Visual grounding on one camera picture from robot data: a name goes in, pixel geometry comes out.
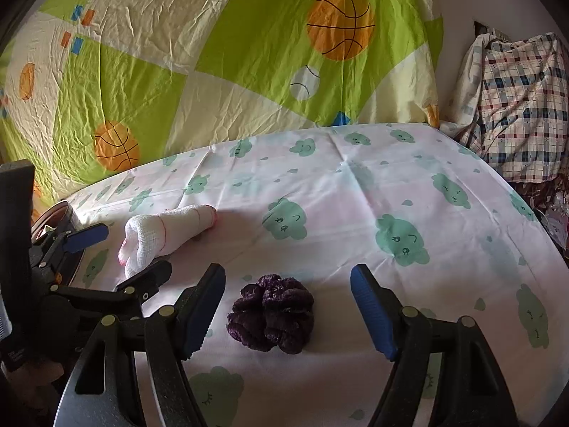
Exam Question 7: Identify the purple velvet scrunchie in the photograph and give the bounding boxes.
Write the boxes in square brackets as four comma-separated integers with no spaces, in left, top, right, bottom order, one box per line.
[227,274,314,355]

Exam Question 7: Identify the round black metal tin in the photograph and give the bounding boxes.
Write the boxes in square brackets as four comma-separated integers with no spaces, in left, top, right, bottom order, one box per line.
[31,199,81,285]

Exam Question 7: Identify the left hand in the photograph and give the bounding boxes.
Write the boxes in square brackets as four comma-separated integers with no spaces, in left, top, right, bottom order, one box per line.
[1,360,64,411]

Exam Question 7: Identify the cloud pattern table cloth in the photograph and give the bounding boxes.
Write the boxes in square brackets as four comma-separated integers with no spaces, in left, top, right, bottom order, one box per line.
[69,125,568,426]

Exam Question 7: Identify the white towel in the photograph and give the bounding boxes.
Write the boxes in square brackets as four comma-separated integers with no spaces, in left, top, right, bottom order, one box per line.
[118,205,217,278]

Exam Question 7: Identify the green basketball bedsheet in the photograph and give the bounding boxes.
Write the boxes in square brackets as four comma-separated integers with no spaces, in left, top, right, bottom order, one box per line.
[1,0,443,204]

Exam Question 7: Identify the plaid fabric bag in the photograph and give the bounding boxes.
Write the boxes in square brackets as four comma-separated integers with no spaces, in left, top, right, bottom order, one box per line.
[440,33,568,183]

